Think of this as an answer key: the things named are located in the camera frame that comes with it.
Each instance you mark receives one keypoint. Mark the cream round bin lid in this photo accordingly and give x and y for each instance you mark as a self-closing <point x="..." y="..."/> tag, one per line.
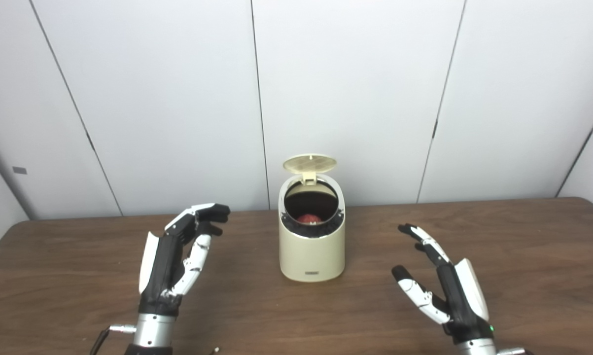
<point x="310" y="163"/>

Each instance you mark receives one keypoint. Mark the cream-colored bin body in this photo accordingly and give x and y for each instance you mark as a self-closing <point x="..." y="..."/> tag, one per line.
<point x="312" y="256"/>

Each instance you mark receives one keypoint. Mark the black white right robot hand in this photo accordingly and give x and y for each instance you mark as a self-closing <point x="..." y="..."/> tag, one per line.
<point x="461" y="296"/>

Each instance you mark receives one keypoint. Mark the red apple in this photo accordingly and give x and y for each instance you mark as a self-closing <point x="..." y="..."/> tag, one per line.
<point x="309" y="219"/>

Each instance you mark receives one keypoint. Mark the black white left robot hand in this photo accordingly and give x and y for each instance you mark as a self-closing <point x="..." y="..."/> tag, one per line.
<point x="163" y="271"/>

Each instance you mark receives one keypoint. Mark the gray wall label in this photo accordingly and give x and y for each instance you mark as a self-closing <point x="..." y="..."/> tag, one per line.
<point x="19" y="170"/>

